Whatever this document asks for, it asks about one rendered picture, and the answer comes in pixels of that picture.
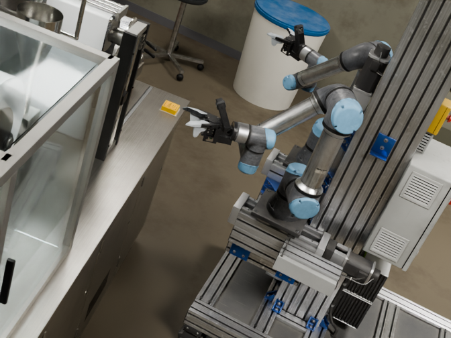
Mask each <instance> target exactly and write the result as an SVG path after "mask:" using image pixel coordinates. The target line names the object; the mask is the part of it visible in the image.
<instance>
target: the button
mask: <svg viewBox="0 0 451 338"><path fill-rule="evenodd" d="M179 107H180V105H177V104H176V103H173V102H170V101H167V100H166V101H165V102H164V104H163V105H162V108H161V110H163V111H166V112H168V113H171V114H173V115H176V113H177V111H178V110H179Z"/></svg>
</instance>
